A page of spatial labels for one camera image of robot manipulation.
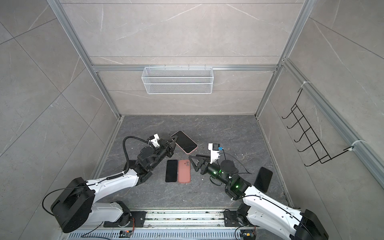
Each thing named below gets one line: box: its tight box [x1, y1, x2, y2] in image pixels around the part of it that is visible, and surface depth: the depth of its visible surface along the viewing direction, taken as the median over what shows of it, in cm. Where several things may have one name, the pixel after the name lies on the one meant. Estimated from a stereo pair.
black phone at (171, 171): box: [165, 159, 178, 182], surface depth 92 cm
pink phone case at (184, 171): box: [178, 159, 191, 184], surface depth 92 cm
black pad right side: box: [254, 166, 273, 193], surface depth 89 cm
